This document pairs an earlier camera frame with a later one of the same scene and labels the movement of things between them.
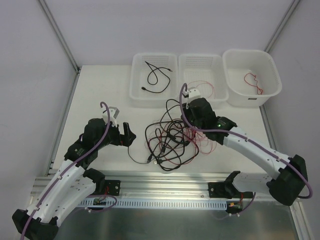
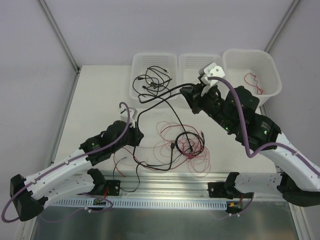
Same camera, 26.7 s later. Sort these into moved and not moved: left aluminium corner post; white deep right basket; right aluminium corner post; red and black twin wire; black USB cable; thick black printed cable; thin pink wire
Moved: black USB cable; red and black twin wire; thin pink wire; thick black printed cable
Not moved: white deep right basket; right aluminium corner post; left aluminium corner post
